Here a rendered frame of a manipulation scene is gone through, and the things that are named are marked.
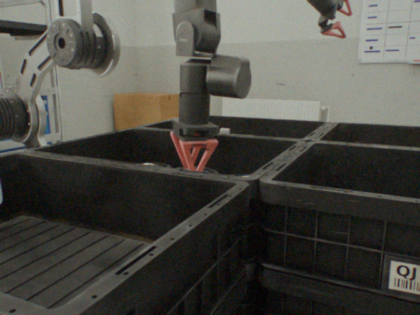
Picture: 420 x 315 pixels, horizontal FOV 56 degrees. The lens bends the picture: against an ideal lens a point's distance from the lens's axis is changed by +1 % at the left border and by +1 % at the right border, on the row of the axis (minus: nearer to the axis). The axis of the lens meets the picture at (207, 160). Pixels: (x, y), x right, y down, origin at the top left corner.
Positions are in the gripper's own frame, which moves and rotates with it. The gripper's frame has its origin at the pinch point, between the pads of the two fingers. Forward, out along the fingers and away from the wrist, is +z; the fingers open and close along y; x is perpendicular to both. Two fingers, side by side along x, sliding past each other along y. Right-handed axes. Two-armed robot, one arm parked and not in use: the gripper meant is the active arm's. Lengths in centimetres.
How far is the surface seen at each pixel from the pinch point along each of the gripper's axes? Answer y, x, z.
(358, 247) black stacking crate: -37.5, -7.8, -1.9
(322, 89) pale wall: 242, -196, 4
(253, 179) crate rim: -28.3, 0.9, -7.1
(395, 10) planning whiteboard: 203, -227, -62
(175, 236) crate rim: -41.3, 13.8, -7.3
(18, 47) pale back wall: 318, 64, -19
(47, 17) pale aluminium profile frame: 231, 35, -40
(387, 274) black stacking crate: -39.6, -10.1, 0.5
